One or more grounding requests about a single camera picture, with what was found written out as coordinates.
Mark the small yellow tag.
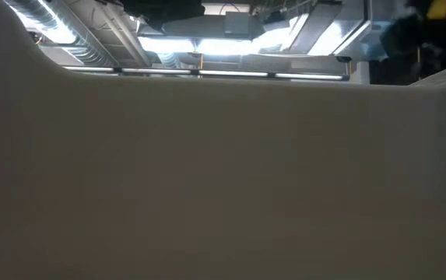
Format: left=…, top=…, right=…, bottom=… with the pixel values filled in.
left=426, top=0, right=446, bottom=20

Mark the grey ceiling box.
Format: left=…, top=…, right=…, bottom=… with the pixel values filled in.
left=224, top=11, right=251, bottom=35

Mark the ribbed silver duct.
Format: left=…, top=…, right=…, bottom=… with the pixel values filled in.
left=3, top=0, right=117, bottom=67

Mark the white plastic basket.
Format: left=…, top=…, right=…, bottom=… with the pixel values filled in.
left=0, top=0, right=446, bottom=280

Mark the white LED light bar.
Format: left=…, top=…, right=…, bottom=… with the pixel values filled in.
left=121, top=68, right=191, bottom=75
left=198, top=69, right=269, bottom=78
left=63, top=66, right=114, bottom=73
left=275, top=72, right=345, bottom=81

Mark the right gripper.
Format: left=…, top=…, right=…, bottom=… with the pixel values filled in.
left=378, top=7, right=434, bottom=63

